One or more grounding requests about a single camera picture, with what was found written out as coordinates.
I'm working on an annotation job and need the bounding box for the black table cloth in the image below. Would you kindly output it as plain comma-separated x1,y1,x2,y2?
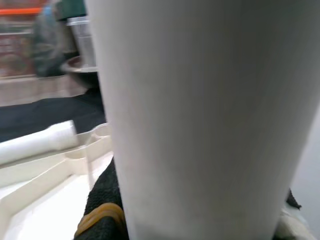
0,88,108,143

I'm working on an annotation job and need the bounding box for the black bag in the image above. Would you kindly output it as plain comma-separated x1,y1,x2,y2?
32,4,75,78

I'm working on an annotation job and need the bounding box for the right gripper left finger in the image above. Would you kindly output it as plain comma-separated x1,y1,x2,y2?
74,156,131,240

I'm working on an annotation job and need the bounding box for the yellow rubber band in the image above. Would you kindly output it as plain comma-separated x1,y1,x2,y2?
76,201,126,237

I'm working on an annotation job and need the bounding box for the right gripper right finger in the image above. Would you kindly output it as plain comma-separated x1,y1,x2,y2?
284,187,303,211

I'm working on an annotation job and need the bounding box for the dark green box lid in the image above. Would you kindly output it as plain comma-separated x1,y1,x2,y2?
53,0,88,22

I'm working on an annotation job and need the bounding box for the red printed carton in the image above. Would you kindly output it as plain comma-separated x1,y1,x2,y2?
0,34,35,76

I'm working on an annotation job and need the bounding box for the white plastic table top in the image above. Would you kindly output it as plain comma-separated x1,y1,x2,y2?
0,122,118,240

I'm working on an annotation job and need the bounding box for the clear plastic storage box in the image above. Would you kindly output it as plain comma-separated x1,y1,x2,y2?
66,17,99,73

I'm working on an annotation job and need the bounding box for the white plastic table leg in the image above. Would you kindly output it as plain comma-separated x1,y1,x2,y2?
0,119,78,166
84,0,320,240

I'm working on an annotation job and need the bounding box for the beige bench cover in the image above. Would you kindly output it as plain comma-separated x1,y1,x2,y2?
0,73,88,107

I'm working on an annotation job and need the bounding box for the orange lid storage box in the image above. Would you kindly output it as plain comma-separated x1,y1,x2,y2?
0,6,42,78

